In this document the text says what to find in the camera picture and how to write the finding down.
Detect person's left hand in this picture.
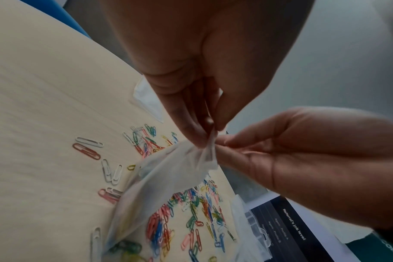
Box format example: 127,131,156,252
98,0,315,149

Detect person's right hand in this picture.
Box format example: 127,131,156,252
215,106,393,231

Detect clear plastic bag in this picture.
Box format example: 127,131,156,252
101,129,220,257

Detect white paper sheet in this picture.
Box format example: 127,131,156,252
285,198,374,244

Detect small clear plastic pouch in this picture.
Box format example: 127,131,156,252
129,76,165,123

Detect dark printed sheet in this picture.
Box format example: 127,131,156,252
247,195,348,262

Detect teal printed item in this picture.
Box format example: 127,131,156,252
344,229,393,262

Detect clear plastic compartment box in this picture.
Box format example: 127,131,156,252
228,194,275,262

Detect scattered colourful paper clips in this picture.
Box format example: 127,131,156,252
72,123,240,262

